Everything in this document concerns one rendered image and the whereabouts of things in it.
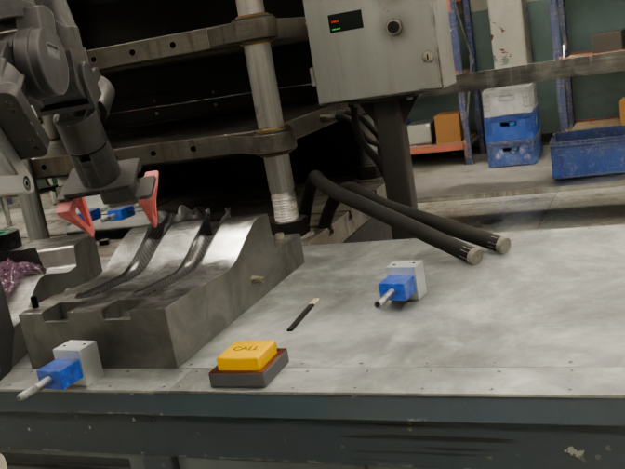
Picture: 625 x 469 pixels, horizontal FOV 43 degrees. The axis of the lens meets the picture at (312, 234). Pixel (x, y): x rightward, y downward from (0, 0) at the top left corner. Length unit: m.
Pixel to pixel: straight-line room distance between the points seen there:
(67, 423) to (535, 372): 0.70
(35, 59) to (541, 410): 0.67
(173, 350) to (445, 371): 0.39
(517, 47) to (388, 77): 5.62
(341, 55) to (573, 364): 1.07
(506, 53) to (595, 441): 6.57
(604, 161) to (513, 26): 2.89
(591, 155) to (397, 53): 3.04
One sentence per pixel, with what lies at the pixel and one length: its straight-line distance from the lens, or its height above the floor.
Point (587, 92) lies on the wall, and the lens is 7.68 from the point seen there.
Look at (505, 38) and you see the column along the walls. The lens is 7.43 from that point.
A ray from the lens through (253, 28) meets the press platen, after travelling 1.77.
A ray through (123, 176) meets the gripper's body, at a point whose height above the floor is 1.07.
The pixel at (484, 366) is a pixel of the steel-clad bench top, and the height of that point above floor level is 0.80.
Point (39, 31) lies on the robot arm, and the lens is 0.93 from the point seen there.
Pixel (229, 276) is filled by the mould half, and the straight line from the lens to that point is 1.28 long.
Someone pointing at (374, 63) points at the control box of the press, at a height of 1.15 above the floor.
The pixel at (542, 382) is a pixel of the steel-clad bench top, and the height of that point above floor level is 0.80.
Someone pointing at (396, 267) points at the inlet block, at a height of 0.85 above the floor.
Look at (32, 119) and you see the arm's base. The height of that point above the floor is 1.18.
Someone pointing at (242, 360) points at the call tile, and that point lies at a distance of 1.03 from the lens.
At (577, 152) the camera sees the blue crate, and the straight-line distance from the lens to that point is 4.76.
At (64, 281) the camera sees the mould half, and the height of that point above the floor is 0.86.
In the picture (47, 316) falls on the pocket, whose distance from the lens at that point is 1.26.
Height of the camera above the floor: 1.20
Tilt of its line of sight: 13 degrees down
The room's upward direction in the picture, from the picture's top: 10 degrees counter-clockwise
